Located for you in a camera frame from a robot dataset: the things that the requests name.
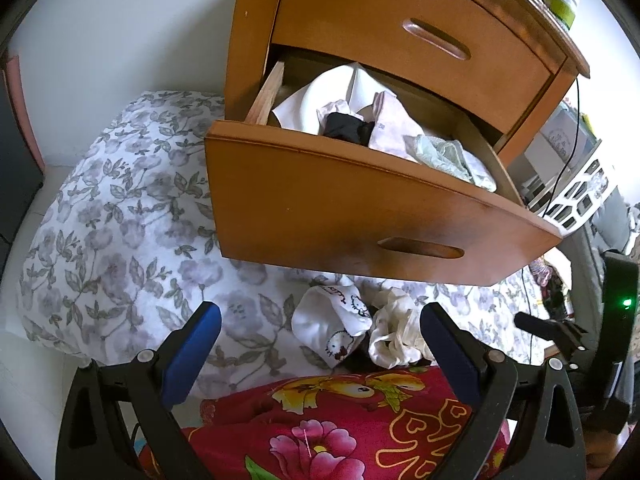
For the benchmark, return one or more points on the white shirt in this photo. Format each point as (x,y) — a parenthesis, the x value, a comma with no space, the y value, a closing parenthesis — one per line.
(305,105)

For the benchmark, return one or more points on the cream ruffled cloth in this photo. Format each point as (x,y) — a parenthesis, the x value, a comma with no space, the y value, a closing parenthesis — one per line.
(395,330)

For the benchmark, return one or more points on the red floral blanket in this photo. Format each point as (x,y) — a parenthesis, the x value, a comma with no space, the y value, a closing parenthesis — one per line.
(300,435)

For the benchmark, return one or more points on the white lattice rack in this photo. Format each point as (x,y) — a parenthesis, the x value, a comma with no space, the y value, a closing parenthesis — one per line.
(580,190)

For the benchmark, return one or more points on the green label bottle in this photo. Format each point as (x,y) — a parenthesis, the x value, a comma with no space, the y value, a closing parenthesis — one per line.
(561,5)

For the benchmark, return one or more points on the pink garment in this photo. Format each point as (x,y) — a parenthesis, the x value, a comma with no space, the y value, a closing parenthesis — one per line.
(395,125)

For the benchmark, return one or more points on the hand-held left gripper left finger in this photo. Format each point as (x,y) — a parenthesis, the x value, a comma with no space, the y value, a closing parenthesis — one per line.
(192,350)

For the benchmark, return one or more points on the pink panel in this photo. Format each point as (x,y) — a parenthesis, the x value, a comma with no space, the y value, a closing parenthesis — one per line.
(20,90)

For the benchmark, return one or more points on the grey floral quilt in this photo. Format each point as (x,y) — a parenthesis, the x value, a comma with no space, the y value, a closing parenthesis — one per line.
(125,210)

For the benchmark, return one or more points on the light green cloth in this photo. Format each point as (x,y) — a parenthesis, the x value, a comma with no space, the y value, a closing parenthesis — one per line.
(450,157)

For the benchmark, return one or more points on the grey printed box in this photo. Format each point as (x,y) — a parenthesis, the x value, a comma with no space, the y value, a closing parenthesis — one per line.
(565,132)

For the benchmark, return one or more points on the dark wardrobe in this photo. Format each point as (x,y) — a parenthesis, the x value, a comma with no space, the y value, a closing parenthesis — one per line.
(15,175)

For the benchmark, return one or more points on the black lace underwear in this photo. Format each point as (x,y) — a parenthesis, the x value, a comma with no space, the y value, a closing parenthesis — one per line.
(347,130)

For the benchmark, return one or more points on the small pale pink cloth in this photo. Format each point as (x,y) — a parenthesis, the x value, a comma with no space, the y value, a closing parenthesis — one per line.
(337,109)

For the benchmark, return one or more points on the wooden nightstand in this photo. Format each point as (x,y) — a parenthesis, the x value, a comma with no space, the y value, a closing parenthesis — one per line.
(245,35)

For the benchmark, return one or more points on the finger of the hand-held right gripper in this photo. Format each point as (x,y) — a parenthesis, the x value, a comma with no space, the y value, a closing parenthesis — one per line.
(550,330)

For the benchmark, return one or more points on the wooden drawer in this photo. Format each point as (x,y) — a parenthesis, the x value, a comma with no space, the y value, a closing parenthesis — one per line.
(375,35)
(350,210)

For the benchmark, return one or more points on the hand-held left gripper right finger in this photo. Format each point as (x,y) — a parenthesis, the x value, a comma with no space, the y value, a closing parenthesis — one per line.
(450,355)

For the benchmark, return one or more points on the white cartoon print garment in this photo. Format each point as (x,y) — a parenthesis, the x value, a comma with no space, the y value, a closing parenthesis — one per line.
(320,320)

